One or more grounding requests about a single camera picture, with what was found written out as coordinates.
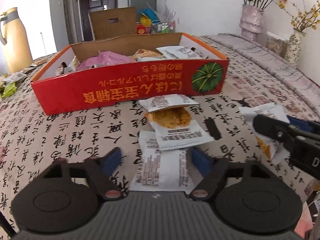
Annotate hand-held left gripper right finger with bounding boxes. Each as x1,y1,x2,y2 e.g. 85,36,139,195
189,147,269,202

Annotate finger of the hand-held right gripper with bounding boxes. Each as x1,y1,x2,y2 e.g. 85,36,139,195
287,116,320,135
252,114,298,144

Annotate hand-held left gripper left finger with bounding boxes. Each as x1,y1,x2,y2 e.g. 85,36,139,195
41,147,125,202

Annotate white cracker packet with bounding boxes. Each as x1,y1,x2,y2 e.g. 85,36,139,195
139,94,198,113
130,130,203,193
144,106,215,152
239,102,292,165

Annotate red cardboard box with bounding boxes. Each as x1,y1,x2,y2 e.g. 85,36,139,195
30,32,230,115

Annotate pink snack packet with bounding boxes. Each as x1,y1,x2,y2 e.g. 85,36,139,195
76,51,137,71

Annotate pile of white snack packets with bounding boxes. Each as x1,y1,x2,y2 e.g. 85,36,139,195
156,45,209,60

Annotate orange cracker snack packet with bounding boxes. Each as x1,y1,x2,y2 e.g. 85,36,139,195
132,49,163,62

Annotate grey patterned cloth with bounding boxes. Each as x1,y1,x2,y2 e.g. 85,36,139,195
195,33,320,140

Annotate floral patterned vase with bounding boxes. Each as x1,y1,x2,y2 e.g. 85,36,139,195
285,31,303,67

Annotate pink textured vase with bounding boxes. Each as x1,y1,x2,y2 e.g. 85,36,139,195
239,4,264,42

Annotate yellow flower branches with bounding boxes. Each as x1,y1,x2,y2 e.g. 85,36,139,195
277,0,320,34

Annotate small green packets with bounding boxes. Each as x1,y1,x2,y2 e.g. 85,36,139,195
0,82,19,98

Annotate small white packet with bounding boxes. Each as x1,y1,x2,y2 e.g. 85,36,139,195
5,72,28,83

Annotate wooden chair back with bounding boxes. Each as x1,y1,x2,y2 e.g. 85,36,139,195
89,6,137,40

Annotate blue plastic item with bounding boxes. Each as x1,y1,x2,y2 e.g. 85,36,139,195
136,9,159,22

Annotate yellow thermos jug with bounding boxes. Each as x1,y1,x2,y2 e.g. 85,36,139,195
0,7,33,74

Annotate grey interior door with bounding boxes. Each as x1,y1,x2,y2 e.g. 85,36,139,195
62,0,78,45

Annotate wire storage cart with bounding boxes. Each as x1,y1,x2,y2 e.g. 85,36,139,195
151,21,175,34

